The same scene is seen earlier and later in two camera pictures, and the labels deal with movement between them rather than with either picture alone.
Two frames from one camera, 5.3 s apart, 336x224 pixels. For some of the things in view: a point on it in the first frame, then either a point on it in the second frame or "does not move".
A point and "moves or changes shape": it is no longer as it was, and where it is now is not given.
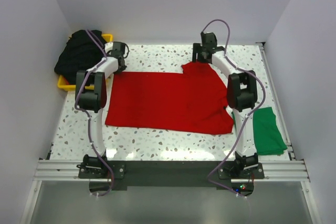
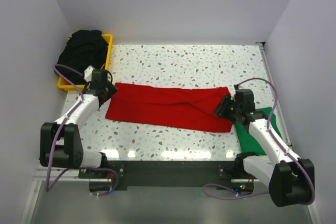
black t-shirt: x=81 y=53 does not move
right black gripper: x=197 y=49 → x=220 y=110
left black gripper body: x=121 y=69 → x=106 y=86
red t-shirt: x=196 y=99 moves or changes shape
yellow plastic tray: x=62 y=84 does not move
